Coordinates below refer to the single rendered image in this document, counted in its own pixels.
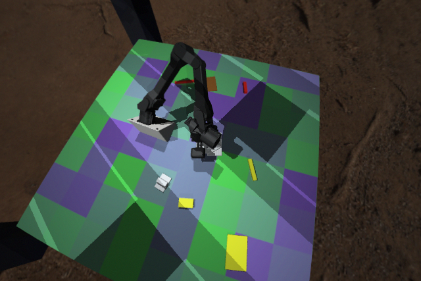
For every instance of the brown square plate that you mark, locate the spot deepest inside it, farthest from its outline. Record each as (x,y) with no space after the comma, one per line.
(211,84)

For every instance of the yellow flat bar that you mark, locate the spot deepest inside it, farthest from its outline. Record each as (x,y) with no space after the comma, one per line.
(251,167)

